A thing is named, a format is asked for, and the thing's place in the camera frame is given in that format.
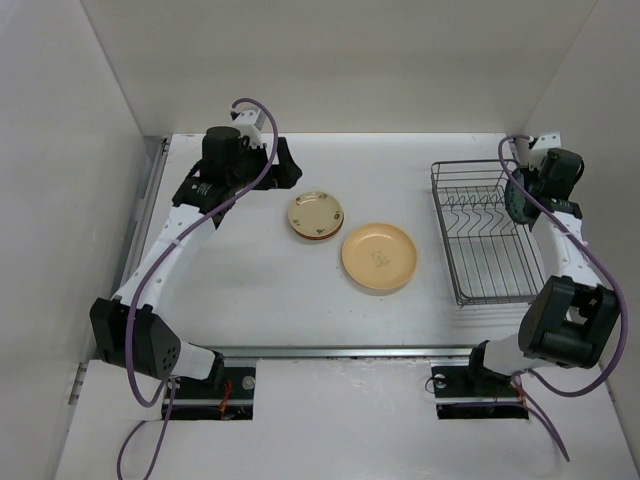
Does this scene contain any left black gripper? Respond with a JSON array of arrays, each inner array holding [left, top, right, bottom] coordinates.
[[228, 138, 301, 192]]

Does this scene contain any cream floral plate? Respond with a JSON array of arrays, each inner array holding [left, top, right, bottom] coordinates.
[[287, 191, 343, 236]]

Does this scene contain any large beige plate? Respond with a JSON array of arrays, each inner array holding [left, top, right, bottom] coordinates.
[[341, 222, 418, 294]]

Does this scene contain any green blue-patterned plate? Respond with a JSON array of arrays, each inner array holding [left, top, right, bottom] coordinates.
[[504, 167, 538, 228]]

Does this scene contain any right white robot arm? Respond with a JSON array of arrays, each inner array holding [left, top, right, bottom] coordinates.
[[463, 148, 621, 394]]

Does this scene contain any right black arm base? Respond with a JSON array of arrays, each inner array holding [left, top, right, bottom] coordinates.
[[424, 341, 529, 420]]

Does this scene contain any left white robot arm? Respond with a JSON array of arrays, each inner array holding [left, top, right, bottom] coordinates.
[[90, 126, 302, 397]]

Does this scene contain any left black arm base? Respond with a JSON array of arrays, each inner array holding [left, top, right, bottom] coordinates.
[[161, 358, 257, 421]]

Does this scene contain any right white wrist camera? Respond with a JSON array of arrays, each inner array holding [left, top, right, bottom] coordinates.
[[513, 131, 562, 170]]

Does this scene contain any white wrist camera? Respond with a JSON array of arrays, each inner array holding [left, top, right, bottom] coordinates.
[[231, 108, 266, 149], [513, 131, 562, 170]]

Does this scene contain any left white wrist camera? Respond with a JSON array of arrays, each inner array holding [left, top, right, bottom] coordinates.
[[231, 108, 266, 149]]

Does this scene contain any grey wire dish rack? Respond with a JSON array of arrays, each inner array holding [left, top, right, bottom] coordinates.
[[431, 160, 544, 307]]

